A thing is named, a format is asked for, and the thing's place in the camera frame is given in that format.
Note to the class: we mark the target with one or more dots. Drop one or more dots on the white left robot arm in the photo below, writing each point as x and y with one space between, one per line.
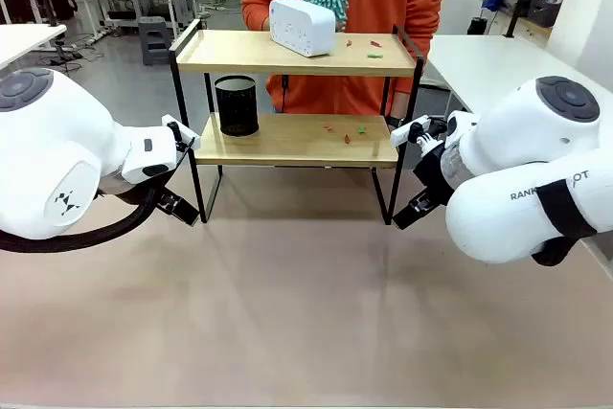
52 150

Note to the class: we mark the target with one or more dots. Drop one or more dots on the dark storage crate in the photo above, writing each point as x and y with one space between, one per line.
543 9

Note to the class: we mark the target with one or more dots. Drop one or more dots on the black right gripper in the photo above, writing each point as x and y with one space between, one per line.
433 179

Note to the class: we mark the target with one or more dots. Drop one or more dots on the black mesh pen cup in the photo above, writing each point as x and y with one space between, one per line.
237 107

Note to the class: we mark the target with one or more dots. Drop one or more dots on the person's left forearm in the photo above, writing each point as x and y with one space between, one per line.
401 105

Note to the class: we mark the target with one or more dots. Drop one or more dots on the black bag on floor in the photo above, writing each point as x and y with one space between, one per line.
477 26

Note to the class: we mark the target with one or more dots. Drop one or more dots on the grey step stool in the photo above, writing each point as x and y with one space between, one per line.
154 40

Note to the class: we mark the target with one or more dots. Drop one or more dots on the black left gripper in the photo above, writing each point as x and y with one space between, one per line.
143 191

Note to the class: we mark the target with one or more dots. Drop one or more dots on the white speaker box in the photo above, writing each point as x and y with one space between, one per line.
301 26

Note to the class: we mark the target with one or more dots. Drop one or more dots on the two-tier wood metal shelf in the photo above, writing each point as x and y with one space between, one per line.
297 145

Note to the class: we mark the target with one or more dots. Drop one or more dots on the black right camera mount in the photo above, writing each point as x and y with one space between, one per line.
431 133

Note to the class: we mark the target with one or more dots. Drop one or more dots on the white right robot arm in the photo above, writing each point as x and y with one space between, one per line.
527 141

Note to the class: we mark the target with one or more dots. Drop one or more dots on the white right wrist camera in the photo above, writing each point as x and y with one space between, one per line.
407 130

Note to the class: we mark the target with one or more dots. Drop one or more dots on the large white side table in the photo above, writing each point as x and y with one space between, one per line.
483 64

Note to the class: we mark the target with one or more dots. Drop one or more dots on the small white side table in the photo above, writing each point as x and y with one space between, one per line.
24 42

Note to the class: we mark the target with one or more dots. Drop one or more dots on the black wristwatch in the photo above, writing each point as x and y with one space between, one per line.
396 121

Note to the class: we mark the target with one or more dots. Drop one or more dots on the black backpack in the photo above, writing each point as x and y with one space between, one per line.
61 2

